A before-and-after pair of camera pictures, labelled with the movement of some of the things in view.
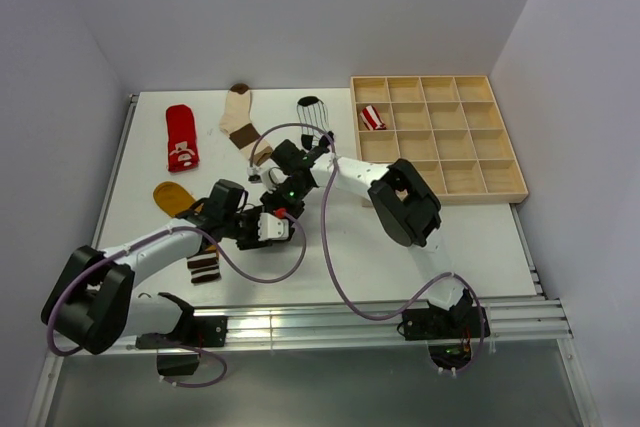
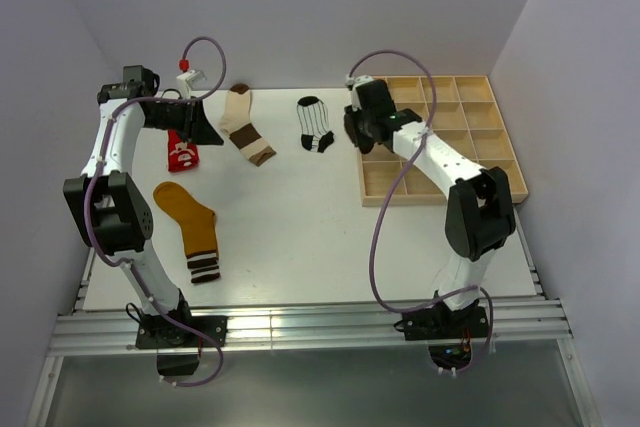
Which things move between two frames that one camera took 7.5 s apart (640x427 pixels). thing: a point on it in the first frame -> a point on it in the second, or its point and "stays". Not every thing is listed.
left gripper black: (252, 241) -> (196, 127)
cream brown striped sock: (238, 124) stays
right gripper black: (273, 199) -> (352, 116)
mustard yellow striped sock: (203, 267) stays
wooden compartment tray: (451, 126) stays
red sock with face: (183, 152) stays
